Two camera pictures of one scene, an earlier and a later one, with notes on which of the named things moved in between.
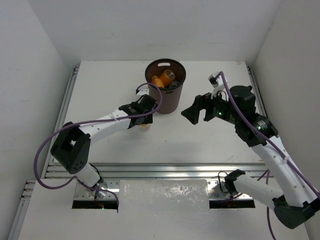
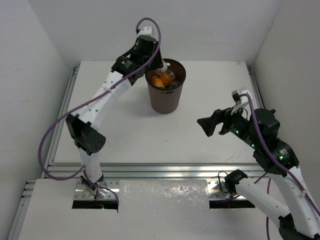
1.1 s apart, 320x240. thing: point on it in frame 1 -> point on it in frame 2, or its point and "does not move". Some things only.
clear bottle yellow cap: [145, 127] -> [163, 69]
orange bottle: [156, 81] does not move
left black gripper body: [146, 120] -> [155, 63]
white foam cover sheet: [166, 198] does not move
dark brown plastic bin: [169, 74] does not move
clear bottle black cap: [174, 84] does not move
